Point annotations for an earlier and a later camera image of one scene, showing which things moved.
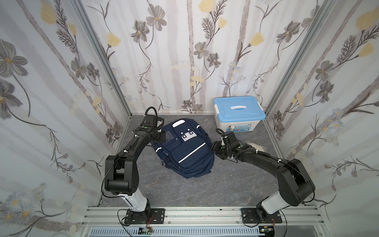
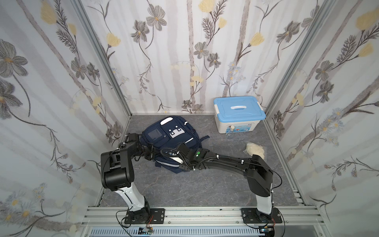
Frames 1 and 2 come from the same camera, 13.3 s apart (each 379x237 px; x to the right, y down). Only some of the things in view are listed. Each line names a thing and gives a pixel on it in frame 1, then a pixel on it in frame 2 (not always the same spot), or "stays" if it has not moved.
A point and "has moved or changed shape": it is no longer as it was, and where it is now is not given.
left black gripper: x=163 y=137 → x=152 y=150
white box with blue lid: x=238 y=114 stays
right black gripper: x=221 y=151 → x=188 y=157
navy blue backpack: x=187 y=149 has moved or changed shape
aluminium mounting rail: x=303 y=217 stays
